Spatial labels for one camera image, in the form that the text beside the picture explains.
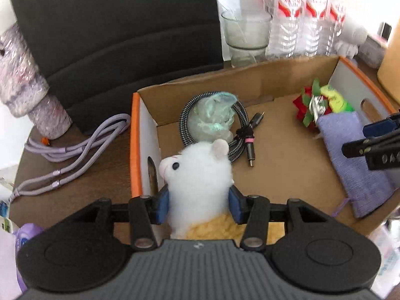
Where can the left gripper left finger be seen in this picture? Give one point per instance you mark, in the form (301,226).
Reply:
(145,211)

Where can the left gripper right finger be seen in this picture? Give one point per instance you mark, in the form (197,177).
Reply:
(254,212)

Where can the purple knitted pouch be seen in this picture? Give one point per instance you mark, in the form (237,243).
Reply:
(365,189)

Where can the white and yellow plush toy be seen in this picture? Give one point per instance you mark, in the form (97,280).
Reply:
(198,179)

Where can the red green christmas decoration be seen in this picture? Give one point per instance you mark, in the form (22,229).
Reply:
(311,104)

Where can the yellow green packet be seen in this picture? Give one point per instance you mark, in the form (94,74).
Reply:
(337,103)

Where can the yellow thermos jug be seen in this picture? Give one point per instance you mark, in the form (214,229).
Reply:
(389,71)

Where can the red cardboard box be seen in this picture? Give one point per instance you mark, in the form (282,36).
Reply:
(290,161)

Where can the teal plastic wrap ball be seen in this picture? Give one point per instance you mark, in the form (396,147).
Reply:
(212,117)

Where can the small white figurine fan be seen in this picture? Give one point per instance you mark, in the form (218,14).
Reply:
(351,37)

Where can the water bottle pack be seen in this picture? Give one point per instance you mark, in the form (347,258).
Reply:
(301,27)

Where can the purple flower vase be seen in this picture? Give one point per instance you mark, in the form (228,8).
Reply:
(25,91)

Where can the glass cup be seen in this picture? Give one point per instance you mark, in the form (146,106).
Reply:
(247,35)

